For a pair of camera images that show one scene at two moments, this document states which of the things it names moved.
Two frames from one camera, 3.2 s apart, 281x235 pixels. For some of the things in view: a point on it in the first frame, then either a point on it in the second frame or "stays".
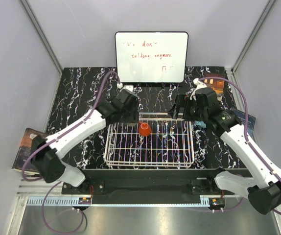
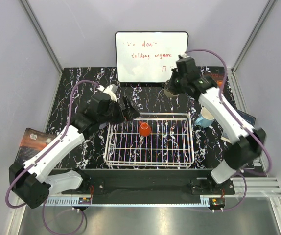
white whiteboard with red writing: x=152 y=57 stays
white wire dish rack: x=154 y=141 stays
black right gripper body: x=193 y=112 to x=175 y=84
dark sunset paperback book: x=25 y=151 stays
